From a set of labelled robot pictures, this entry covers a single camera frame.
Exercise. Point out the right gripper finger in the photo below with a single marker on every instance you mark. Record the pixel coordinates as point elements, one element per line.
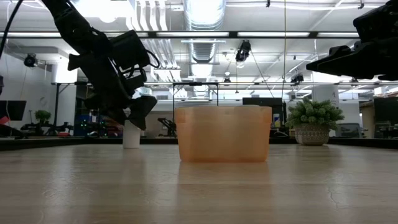
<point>342,66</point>
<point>357,49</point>

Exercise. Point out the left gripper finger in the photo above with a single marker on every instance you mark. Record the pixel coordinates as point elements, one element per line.
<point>115,113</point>
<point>143,110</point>

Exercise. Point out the white pill bottle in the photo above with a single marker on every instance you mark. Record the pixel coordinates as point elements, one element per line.
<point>131,138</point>

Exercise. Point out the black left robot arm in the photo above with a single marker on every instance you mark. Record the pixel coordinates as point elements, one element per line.
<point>71,25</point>

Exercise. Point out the black background robot arm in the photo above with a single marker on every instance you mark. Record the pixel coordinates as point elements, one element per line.
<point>168,124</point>
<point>46,127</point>

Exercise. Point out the orange translucent plastic basket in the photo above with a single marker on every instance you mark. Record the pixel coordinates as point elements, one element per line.
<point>222,137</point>

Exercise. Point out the black overhead light bar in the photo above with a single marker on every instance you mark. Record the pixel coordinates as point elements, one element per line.
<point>312,34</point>

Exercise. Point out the black background monitor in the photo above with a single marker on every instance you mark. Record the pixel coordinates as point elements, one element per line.
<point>387,109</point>
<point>14,109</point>
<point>261,104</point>

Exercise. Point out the green potted plant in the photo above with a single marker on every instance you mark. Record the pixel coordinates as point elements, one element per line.
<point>312,113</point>

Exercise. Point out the small background plant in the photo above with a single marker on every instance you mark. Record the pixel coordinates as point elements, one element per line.
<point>43,115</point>

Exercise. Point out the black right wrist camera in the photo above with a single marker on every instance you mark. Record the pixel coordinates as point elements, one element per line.
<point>379,21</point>

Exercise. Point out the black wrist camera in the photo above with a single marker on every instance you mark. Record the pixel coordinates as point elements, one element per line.
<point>130,48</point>
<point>379,21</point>

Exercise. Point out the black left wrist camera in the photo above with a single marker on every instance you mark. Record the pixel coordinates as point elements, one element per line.
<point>130,48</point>

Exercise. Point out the black hanging ceiling camera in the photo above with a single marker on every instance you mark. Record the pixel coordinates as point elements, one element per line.
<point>243,51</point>
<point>297,77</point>
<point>30,60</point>

